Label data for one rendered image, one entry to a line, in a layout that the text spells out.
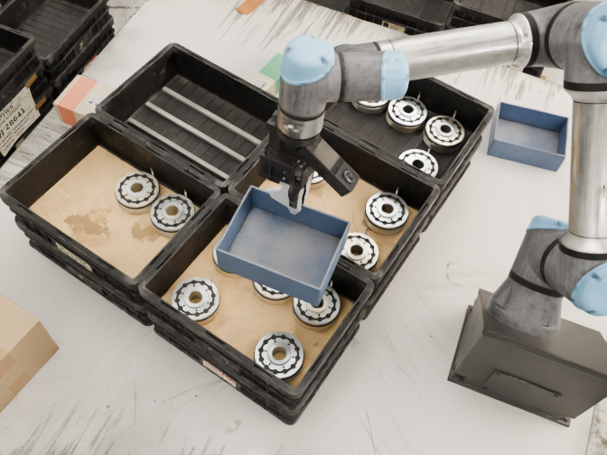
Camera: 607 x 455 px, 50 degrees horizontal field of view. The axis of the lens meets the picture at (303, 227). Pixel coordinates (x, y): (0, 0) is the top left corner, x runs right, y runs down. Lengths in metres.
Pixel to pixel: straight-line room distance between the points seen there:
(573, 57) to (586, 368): 0.58
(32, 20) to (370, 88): 1.99
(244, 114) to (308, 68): 0.81
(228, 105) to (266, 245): 0.63
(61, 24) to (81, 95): 0.87
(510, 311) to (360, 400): 0.39
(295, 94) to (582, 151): 0.50
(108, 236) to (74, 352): 0.28
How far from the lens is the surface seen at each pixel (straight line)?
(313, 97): 0.98
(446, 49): 1.17
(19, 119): 2.45
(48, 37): 2.72
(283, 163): 1.09
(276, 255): 1.22
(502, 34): 1.21
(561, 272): 1.28
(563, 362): 1.35
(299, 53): 0.96
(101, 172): 1.67
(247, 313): 1.43
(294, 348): 1.37
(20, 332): 1.47
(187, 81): 1.83
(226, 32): 2.16
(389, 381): 1.54
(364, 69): 0.99
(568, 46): 1.17
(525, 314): 1.38
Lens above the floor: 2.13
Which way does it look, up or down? 58 degrees down
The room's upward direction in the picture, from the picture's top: 6 degrees clockwise
